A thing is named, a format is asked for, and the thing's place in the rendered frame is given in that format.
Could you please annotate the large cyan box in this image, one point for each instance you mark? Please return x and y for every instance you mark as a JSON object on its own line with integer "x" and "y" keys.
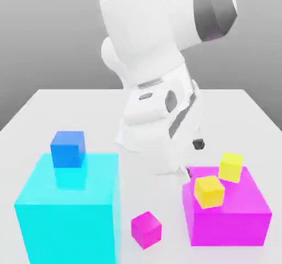
{"x": 66, "y": 220}

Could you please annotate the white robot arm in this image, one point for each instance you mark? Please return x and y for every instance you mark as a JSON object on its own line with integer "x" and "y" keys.
{"x": 141, "y": 30}

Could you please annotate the small blue cube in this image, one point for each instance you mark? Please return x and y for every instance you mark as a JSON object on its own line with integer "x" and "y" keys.
{"x": 66, "y": 149}

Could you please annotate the small magenta cube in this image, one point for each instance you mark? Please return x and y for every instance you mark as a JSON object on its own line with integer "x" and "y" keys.
{"x": 145, "y": 231}

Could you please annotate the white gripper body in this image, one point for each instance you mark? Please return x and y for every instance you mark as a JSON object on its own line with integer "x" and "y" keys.
{"x": 152, "y": 143}

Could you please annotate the small yellow cube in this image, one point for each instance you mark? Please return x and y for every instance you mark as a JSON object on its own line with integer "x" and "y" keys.
{"x": 230, "y": 168}
{"x": 209, "y": 193}

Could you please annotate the large magenta box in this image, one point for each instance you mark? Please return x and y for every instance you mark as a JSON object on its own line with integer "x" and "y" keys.
{"x": 233, "y": 226}

